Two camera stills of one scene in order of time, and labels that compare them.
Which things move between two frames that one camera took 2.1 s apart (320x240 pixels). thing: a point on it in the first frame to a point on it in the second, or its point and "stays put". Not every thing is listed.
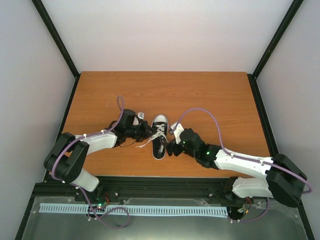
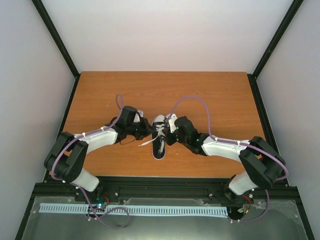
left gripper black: [146, 128] stays put
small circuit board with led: [101, 202] stays put
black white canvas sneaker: [160, 122] stays put
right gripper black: [169, 147] to [170, 141]
